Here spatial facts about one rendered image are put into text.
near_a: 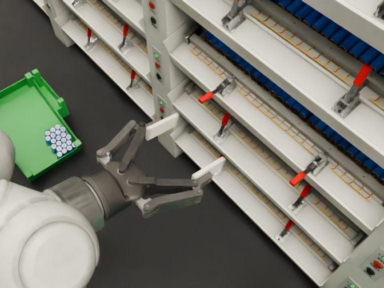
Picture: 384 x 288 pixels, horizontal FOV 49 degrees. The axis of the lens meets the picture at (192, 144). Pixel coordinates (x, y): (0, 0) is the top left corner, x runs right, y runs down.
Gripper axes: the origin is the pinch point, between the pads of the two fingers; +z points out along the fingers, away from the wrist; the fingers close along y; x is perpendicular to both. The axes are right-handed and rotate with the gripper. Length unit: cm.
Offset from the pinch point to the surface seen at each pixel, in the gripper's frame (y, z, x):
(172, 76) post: -30.3, 23.3, -17.4
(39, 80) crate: -88, 12, -57
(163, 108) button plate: -34, 26, -34
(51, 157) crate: -57, -1, -62
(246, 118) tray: -3.7, 21.0, -8.6
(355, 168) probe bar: 20.4, 25.1, -3.4
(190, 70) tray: -22.7, 21.0, -8.6
